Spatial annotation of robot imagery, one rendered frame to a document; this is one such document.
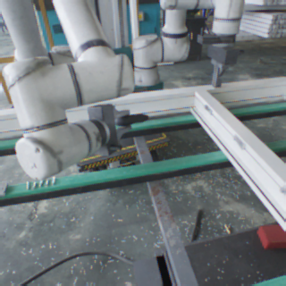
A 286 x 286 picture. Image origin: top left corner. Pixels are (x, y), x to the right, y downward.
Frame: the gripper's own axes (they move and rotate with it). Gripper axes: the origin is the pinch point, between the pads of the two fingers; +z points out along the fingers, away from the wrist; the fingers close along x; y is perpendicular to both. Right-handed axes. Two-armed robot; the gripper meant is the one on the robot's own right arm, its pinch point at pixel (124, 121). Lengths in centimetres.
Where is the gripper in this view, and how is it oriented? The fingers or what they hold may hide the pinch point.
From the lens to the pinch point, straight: 68.2
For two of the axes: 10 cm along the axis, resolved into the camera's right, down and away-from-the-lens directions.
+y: 8.9, 0.5, -4.5
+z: 4.4, -3.1, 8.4
